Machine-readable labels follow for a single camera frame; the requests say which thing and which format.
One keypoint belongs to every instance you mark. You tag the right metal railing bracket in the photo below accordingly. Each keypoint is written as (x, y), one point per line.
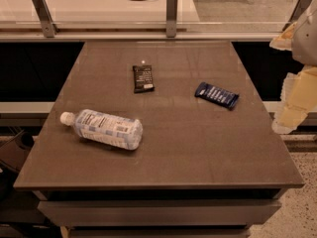
(300, 7)

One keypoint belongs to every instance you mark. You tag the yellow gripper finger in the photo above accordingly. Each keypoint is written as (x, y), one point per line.
(283, 42)
(298, 98)

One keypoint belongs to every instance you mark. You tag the metal railing bracket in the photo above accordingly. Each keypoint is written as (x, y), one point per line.
(171, 18)
(300, 7)
(48, 28)

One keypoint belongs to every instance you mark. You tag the black snack bar wrapper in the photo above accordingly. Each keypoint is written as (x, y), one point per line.
(143, 78)

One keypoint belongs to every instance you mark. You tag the clear blue-labelled plastic bottle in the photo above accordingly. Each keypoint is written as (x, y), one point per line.
(105, 128)

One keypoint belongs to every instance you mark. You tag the left metal railing bracket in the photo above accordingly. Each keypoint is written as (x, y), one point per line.
(48, 28)

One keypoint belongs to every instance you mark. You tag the blue snack bar wrapper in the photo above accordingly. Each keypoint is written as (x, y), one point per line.
(216, 95)

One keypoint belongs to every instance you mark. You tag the dark object at left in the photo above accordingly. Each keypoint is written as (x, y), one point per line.
(15, 151)

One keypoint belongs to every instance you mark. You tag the middle metal railing bracket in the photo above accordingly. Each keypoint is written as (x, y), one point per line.
(171, 18)

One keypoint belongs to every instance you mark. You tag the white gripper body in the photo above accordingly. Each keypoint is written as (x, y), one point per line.
(306, 40)

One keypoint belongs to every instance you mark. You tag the grey drawer cabinet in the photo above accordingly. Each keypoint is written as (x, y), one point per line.
(196, 218)

